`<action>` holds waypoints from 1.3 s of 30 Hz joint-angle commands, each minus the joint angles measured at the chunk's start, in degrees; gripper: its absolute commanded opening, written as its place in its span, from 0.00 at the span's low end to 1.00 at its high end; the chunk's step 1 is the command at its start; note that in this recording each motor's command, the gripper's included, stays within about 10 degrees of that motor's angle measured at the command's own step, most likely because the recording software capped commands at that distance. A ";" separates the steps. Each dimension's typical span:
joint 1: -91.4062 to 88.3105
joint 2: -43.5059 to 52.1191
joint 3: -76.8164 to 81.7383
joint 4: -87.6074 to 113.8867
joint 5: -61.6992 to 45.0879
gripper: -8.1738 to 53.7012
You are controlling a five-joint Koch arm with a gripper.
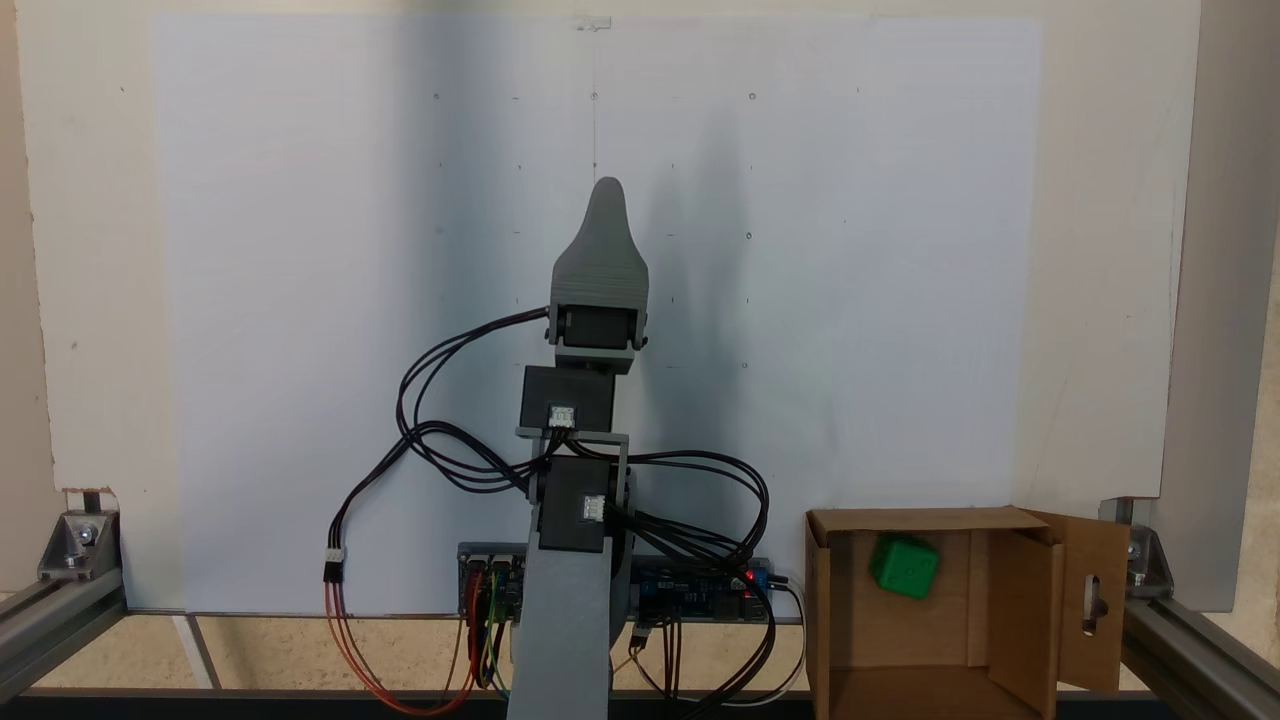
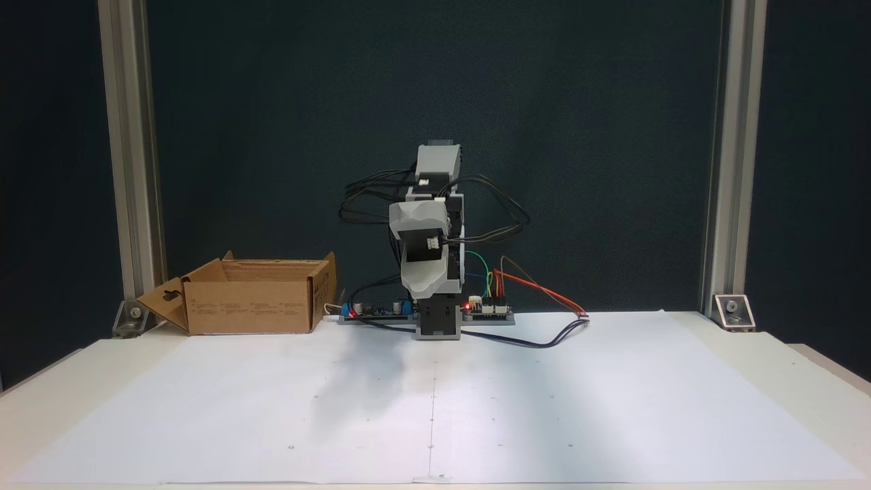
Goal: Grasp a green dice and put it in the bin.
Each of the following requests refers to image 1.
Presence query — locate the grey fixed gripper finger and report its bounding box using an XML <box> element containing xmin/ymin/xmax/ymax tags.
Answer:
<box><xmin>550</xmin><ymin>177</ymin><xmax>650</xmax><ymax>306</ymax></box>

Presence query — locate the green die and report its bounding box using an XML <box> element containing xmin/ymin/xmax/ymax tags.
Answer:
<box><xmin>868</xmin><ymin>533</ymin><xmax>942</xmax><ymax>602</ymax></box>

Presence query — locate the grey board mounting plate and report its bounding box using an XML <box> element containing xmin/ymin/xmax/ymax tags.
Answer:
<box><xmin>457</xmin><ymin>542</ymin><xmax>774</xmax><ymax>625</ymax></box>

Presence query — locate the small motor controller board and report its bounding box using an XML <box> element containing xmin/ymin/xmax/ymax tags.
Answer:
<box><xmin>458</xmin><ymin>545</ymin><xmax>523</xmax><ymax>623</ymax></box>

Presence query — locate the blue voltage converter board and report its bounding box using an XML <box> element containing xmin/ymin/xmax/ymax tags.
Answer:
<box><xmin>632</xmin><ymin>553</ymin><xmax>773</xmax><ymax>623</ymax></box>

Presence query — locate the brown cardboard box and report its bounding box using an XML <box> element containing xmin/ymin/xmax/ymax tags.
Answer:
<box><xmin>803</xmin><ymin>505</ymin><xmax>1133</xmax><ymax>720</ymax></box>

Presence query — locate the black power cable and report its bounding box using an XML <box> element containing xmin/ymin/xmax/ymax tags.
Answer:
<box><xmin>325</xmin><ymin>420</ymin><xmax>546</xmax><ymax>583</ymax></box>

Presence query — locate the black servo cable loop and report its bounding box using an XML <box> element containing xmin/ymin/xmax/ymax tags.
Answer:
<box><xmin>397</xmin><ymin>308</ymin><xmax>554</xmax><ymax>498</ymax></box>
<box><xmin>600</xmin><ymin>448</ymin><xmax>779</xmax><ymax>720</ymax></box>

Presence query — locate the red orange wire pair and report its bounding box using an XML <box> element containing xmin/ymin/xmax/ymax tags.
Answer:
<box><xmin>322</xmin><ymin>578</ymin><xmax>481</xmax><ymax>717</ymax></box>

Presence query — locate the aluminium corner bracket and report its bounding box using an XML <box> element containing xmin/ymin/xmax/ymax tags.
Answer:
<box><xmin>1127</xmin><ymin>522</ymin><xmax>1175</xmax><ymax>601</ymax></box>
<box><xmin>37</xmin><ymin>508</ymin><xmax>123</xmax><ymax>585</ymax></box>

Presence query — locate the aluminium frame post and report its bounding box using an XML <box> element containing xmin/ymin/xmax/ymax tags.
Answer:
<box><xmin>1120</xmin><ymin>592</ymin><xmax>1280</xmax><ymax>717</ymax></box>
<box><xmin>0</xmin><ymin>575</ymin><xmax>131</xmax><ymax>707</ymax></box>

